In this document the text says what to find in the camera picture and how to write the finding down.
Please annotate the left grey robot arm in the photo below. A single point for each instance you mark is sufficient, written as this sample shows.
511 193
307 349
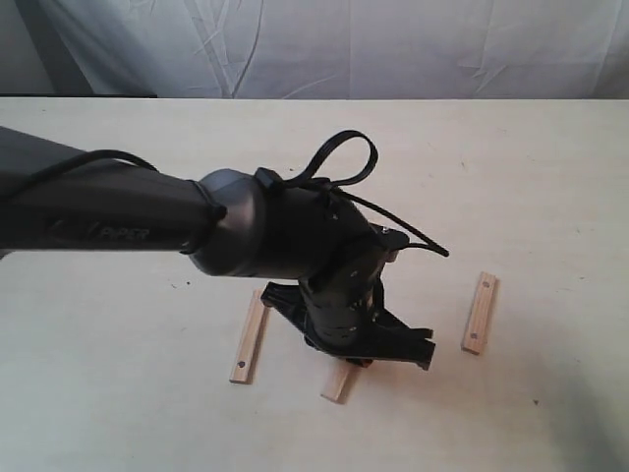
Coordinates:
306 236

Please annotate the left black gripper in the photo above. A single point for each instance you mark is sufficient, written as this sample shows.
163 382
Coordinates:
340 309

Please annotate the wooden stick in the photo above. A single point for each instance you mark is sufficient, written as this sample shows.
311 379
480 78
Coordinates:
478 324
339 382
243 370

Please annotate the white backdrop curtain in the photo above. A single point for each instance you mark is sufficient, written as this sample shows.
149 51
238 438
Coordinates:
316 49

